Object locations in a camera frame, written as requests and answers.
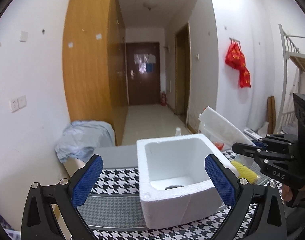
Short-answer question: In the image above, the white remote control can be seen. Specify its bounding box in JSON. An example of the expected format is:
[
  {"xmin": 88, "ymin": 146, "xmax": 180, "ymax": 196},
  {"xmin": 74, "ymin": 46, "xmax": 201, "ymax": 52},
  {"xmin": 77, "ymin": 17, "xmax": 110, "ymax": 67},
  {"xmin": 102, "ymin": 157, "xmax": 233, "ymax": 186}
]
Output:
[{"xmin": 243, "ymin": 128, "xmax": 261, "ymax": 140}]

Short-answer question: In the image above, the red snack packet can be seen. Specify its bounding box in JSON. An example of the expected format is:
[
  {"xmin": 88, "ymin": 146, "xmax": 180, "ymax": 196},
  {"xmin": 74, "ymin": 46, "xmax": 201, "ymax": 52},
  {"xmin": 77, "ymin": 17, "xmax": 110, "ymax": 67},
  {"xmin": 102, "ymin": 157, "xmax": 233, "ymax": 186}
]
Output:
[{"xmin": 213, "ymin": 142, "xmax": 224, "ymax": 151}]

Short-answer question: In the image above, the white styrofoam lid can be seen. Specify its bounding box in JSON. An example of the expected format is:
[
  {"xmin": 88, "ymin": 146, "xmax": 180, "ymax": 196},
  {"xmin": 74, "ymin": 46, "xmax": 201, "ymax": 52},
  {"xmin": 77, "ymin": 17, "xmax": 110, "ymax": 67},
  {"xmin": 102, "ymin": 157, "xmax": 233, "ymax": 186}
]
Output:
[{"xmin": 198, "ymin": 107, "xmax": 254, "ymax": 152}]

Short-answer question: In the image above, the houndstooth tablecloth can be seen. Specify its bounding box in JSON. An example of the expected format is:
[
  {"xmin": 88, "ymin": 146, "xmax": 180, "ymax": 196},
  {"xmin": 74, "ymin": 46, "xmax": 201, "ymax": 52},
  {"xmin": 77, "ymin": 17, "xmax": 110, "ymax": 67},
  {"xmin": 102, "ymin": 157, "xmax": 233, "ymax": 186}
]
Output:
[{"xmin": 74, "ymin": 148, "xmax": 286, "ymax": 240}]

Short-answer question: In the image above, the white styrofoam box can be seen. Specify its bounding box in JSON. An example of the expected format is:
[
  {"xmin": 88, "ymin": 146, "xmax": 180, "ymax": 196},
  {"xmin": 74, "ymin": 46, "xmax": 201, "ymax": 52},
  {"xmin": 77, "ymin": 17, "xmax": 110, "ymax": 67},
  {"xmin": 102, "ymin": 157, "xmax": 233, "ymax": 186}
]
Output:
[{"xmin": 137, "ymin": 134, "xmax": 239, "ymax": 229}]

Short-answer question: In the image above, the white metal bunk bed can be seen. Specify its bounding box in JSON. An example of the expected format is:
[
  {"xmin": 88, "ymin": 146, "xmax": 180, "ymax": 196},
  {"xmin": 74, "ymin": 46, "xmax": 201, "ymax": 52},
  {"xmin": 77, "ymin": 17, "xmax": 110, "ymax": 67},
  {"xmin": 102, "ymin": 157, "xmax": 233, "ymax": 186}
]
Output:
[{"xmin": 275, "ymin": 24, "xmax": 305, "ymax": 134}]

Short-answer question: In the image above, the red hanging bag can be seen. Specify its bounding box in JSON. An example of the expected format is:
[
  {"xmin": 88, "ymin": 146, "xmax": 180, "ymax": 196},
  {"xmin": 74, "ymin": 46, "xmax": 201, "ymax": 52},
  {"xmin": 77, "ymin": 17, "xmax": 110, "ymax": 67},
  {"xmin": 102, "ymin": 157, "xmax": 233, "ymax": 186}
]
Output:
[{"xmin": 225, "ymin": 41, "xmax": 251, "ymax": 88}]

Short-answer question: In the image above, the light blue crumpled cloth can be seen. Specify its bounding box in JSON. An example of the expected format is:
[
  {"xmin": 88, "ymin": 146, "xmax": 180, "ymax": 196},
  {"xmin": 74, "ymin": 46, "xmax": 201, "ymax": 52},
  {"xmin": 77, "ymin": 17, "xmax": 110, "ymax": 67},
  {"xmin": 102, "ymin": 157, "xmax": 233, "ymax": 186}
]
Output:
[{"xmin": 55, "ymin": 120, "xmax": 116, "ymax": 163}]

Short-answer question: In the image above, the red fire extinguisher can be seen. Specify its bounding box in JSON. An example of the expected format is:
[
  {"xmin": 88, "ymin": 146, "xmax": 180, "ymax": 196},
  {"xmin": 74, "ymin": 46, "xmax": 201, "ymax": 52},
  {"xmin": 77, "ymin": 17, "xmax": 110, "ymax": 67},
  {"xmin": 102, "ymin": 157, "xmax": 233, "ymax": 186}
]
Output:
[{"xmin": 161, "ymin": 92, "xmax": 167, "ymax": 106}]

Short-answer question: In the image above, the dark brown entrance door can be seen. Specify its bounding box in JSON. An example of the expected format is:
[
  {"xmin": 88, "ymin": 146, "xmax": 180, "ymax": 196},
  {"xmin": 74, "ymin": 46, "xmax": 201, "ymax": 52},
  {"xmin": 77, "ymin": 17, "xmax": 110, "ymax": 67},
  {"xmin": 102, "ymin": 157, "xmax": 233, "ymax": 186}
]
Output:
[{"xmin": 126, "ymin": 42, "xmax": 161, "ymax": 106}]

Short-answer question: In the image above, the wooden wardrobe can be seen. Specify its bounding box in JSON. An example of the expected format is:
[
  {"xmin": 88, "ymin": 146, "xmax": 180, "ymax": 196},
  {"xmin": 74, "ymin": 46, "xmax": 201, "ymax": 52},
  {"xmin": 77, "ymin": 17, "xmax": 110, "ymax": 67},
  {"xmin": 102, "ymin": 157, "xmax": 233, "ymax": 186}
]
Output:
[{"xmin": 62, "ymin": 0, "xmax": 128, "ymax": 146}]

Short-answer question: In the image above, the ceiling lamp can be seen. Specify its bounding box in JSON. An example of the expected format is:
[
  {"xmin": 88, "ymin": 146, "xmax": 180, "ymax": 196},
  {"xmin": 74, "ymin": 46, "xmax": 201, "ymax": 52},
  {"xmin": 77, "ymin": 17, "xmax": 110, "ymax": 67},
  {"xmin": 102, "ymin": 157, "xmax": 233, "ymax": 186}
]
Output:
[{"xmin": 143, "ymin": 2, "xmax": 158, "ymax": 11}]

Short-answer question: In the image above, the wall socket and switch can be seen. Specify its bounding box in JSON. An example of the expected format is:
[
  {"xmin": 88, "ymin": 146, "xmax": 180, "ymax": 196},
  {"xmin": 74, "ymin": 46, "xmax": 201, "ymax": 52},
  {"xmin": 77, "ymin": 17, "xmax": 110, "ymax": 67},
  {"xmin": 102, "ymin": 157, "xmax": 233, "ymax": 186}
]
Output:
[{"xmin": 9, "ymin": 95, "xmax": 27, "ymax": 113}]

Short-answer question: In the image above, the side door frame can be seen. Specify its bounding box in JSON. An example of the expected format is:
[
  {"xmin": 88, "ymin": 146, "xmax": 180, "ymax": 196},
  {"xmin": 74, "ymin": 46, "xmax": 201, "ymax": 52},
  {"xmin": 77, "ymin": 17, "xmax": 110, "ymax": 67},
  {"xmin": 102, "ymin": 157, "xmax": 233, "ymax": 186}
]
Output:
[{"xmin": 175, "ymin": 23, "xmax": 191, "ymax": 126}]

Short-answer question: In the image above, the white wall switch plate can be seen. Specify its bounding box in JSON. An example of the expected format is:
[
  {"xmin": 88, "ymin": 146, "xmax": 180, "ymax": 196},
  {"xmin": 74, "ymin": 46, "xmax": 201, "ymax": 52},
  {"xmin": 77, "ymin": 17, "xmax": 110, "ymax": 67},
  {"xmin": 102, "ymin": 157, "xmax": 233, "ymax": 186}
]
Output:
[{"xmin": 19, "ymin": 31, "xmax": 28, "ymax": 42}]

